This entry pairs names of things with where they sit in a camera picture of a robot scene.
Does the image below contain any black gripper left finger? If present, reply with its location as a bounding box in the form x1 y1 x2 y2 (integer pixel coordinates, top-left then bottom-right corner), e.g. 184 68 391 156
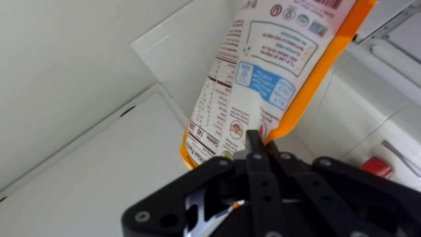
122 129 281 237

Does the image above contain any red object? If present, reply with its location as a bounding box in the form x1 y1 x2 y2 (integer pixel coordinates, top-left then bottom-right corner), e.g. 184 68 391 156
360 155 394 179

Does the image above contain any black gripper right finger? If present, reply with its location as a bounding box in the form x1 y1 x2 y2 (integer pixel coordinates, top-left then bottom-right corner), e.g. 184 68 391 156
262 141 421 237

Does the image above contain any white drawer cabinet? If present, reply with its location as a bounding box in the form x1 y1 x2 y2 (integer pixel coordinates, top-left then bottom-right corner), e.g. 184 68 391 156
280 0 421 195

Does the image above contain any orange white snack pouch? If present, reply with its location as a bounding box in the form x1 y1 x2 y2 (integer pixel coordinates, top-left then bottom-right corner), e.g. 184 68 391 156
177 0 379 170

